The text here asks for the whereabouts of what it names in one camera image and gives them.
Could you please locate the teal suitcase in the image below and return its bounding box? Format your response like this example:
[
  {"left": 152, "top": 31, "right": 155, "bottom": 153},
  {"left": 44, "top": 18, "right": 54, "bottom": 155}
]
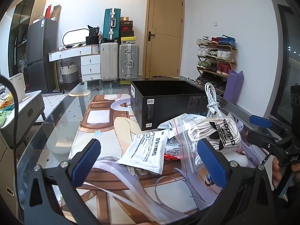
[{"left": 103, "top": 9, "right": 121, "bottom": 43}]

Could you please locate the black fridge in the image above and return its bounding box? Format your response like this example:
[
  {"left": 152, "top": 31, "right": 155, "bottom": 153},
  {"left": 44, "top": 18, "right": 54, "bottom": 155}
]
[{"left": 26, "top": 18, "right": 59, "bottom": 92}]

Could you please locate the white cable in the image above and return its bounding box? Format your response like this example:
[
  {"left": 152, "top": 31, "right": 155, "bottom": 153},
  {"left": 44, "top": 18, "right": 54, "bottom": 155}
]
[{"left": 205, "top": 82, "right": 222, "bottom": 118}]

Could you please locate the grey side cabinet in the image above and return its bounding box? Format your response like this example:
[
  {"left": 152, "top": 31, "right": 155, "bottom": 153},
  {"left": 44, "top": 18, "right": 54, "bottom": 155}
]
[{"left": 0, "top": 90, "right": 46, "bottom": 149}]

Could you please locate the shoe rack with shoes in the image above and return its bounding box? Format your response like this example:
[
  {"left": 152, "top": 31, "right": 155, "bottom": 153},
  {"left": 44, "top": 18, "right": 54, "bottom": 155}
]
[{"left": 196, "top": 35, "right": 237, "bottom": 93}]

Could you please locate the zip bag of white socks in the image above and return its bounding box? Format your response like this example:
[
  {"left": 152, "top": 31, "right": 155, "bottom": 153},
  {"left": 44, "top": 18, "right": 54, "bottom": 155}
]
[{"left": 175, "top": 116, "right": 249, "bottom": 173}]

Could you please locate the silver suitcase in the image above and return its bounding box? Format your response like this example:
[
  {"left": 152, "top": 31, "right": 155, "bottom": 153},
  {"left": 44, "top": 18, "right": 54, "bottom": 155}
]
[{"left": 118, "top": 43, "right": 140, "bottom": 78}]

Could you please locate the oval mirror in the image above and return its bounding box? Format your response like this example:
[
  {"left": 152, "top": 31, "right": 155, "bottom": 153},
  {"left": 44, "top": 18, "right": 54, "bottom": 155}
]
[{"left": 62, "top": 27, "right": 91, "bottom": 46}]

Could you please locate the yellow snack bag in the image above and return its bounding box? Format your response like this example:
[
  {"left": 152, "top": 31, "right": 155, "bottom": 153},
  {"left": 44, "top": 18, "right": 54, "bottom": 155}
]
[{"left": 0, "top": 96, "right": 13, "bottom": 110}]

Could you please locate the black handbag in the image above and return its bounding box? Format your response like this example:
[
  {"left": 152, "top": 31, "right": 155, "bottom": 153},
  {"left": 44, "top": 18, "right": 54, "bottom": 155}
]
[{"left": 85, "top": 36, "right": 101, "bottom": 45}]

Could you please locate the wicker basket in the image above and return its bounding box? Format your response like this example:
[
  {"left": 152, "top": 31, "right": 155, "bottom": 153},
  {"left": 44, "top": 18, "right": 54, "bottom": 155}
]
[{"left": 60, "top": 62, "right": 78, "bottom": 84}]

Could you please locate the brown cardboard box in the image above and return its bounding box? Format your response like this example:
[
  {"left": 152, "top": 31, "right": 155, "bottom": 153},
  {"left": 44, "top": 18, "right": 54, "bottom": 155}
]
[{"left": 51, "top": 5, "right": 61, "bottom": 21}]

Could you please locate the printed desk mat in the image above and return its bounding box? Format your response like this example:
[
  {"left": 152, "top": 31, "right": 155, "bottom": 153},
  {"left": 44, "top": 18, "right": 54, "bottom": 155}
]
[{"left": 68, "top": 91, "right": 270, "bottom": 218}]

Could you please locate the dark window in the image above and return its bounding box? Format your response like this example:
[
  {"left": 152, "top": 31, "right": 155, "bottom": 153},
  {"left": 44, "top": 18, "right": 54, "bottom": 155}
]
[{"left": 271, "top": 3, "right": 300, "bottom": 125}]

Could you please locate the wooden shoe rack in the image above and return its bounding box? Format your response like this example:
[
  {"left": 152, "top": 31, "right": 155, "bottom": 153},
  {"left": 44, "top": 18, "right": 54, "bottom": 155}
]
[{"left": 196, "top": 43, "right": 238, "bottom": 94}]

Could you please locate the red and white packet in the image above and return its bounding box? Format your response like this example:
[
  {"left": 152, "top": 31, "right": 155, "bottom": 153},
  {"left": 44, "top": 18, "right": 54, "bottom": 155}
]
[{"left": 164, "top": 137, "right": 188, "bottom": 162}]

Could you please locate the black carton with white label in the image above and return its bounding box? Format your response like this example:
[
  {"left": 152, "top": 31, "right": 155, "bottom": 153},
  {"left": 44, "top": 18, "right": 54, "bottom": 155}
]
[{"left": 88, "top": 25, "right": 100, "bottom": 37}]

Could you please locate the white printed packet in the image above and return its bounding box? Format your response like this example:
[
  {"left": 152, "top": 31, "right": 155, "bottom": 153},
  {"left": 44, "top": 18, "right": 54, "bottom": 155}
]
[{"left": 116, "top": 131, "right": 170, "bottom": 174}]

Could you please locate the purple bag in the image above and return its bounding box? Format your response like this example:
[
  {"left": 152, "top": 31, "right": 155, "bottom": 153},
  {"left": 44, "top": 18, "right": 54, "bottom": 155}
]
[{"left": 223, "top": 69, "right": 245, "bottom": 105}]

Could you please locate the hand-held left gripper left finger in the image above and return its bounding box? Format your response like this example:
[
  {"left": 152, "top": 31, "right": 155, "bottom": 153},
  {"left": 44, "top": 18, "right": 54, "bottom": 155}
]
[{"left": 23, "top": 139, "right": 102, "bottom": 225}]

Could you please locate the white kettle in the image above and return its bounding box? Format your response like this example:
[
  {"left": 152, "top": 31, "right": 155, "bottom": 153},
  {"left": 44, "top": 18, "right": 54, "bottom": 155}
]
[{"left": 9, "top": 73, "right": 26, "bottom": 102}]

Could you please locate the dark glass wardrobe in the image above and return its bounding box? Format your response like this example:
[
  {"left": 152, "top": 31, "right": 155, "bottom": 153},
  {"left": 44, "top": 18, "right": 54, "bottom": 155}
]
[{"left": 8, "top": 0, "right": 47, "bottom": 80}]

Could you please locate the person's right hand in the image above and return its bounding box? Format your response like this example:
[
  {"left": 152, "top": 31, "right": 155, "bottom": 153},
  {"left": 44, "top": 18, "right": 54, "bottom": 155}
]
[{"left": 272, "top": 159, "right": 282, "bottom": 187}]

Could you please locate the black cardboard box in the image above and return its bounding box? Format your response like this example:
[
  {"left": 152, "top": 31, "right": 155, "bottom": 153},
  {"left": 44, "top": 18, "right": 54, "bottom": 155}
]
[{"left": 130, "top": 80, "right": 212, "bottom": 131}]

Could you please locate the clear printed plastic bag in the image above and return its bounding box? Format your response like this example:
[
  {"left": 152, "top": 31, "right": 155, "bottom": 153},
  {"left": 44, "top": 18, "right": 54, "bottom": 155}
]
[{"left": 159, "top": 114, "right": 207, "bottom": 136}]

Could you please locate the wooden door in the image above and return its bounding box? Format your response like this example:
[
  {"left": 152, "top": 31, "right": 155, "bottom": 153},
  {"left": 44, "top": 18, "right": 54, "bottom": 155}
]
[{"left": 143, "top": 0, "right": 185, "bottom": 78}]

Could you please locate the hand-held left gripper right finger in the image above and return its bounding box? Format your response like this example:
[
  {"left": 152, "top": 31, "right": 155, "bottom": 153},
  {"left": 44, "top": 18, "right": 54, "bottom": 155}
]
[{"left": 197, "top": 139, "right": 276, "bottom": 225}]

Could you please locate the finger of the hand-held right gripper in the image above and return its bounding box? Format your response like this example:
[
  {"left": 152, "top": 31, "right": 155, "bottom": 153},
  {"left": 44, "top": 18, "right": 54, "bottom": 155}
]
[
  {"left": 249, "top": 115, "right": 292, "bottom": 137},
  {"left": 247, "top": 131, "right": 285, "bottom": 156}
]

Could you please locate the white suitcase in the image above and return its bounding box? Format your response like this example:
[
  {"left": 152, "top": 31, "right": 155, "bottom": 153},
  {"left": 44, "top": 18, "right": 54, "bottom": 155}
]
[{"left": 100, "top": 42, "right": 119, "bottom": 80}]

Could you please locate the white vanity desk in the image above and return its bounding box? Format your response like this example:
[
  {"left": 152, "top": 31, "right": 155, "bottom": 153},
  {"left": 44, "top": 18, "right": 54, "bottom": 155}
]
[{"left": 48, "top": 44, "right": 102, "bottom": 82}]

